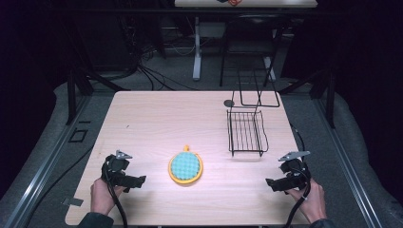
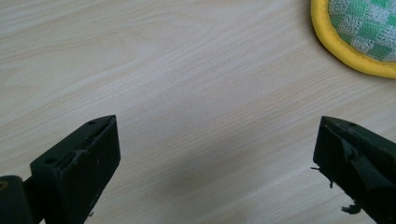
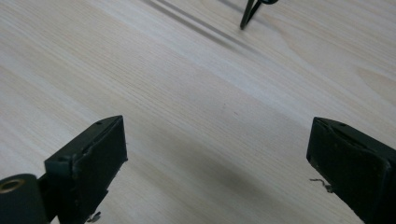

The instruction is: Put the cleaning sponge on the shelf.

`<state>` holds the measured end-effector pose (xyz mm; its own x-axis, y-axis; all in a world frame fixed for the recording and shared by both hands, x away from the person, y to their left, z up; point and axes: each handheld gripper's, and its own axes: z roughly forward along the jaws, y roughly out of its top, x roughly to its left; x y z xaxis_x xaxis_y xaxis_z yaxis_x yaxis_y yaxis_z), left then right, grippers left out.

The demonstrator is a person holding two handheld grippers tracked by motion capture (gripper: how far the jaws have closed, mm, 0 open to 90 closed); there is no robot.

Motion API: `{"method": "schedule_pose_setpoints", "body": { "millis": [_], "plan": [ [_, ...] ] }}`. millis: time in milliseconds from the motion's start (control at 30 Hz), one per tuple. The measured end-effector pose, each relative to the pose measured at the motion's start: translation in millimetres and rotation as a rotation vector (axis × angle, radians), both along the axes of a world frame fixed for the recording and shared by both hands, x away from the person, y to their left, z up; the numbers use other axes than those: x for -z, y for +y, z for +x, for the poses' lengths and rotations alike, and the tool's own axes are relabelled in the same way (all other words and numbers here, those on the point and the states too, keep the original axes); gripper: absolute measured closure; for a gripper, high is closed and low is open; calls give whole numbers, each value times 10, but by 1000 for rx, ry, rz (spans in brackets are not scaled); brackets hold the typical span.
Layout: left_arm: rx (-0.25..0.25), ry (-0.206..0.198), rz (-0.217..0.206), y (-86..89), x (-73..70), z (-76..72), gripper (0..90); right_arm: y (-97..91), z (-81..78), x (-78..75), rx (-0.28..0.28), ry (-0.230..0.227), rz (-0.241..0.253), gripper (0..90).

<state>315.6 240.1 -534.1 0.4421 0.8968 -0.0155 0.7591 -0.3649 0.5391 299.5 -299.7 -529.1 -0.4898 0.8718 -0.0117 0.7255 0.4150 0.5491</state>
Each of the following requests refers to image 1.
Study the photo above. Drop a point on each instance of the person's right hand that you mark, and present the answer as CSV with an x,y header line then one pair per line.
x,y
312,202

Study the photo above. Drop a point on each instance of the yellow and teal round sponge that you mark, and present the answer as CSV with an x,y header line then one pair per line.
x,y
185,166

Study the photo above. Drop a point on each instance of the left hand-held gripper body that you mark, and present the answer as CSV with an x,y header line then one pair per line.
x,y
115,165

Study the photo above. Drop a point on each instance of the black frame stand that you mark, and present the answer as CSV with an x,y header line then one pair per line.
x,y
320,95
79,91

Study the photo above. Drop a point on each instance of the black tape square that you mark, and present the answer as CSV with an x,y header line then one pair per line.
x,y
78,135

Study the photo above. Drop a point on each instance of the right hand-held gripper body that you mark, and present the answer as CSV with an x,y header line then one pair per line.
x,y
295,169

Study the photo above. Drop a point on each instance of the black chair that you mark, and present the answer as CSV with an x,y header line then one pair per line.
x,y
250,38

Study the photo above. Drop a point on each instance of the person's left hand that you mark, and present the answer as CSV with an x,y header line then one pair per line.
x,y
102,198

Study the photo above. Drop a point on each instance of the grey tape strip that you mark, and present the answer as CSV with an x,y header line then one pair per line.
x,y
72,201

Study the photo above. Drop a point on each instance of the metal floor rail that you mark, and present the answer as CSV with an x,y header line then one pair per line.
x,y
345,161
44,171

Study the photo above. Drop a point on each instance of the dark round disc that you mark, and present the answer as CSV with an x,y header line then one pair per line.
x,y
228,103

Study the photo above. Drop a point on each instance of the white table leg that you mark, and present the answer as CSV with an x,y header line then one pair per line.
x,y
197,57

